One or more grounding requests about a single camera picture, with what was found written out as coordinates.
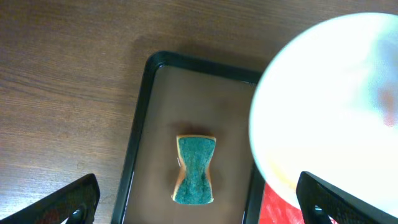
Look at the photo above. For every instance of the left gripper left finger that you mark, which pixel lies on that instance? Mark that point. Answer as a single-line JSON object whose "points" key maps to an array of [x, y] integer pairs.
{"points": [[74, 203]]}

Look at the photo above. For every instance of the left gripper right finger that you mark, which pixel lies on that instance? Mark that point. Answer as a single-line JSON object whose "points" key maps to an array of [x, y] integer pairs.
{"points": [[322, 202]]}

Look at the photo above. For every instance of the white plate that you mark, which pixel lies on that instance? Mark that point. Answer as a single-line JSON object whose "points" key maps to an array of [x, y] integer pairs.
{"points": [[327, 104]]}

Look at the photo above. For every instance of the green and yellow sponge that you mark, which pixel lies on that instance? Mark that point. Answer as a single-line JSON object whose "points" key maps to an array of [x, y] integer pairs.
{"points": [[193, 185]]}

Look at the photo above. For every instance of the red plastic tray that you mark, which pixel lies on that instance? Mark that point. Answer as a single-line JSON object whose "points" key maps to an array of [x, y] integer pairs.
{"points": [[275, 210]]}

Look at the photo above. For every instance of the black rectangular tray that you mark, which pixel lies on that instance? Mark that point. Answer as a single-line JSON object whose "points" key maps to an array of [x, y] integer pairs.
{"points": [[185, 95]]}

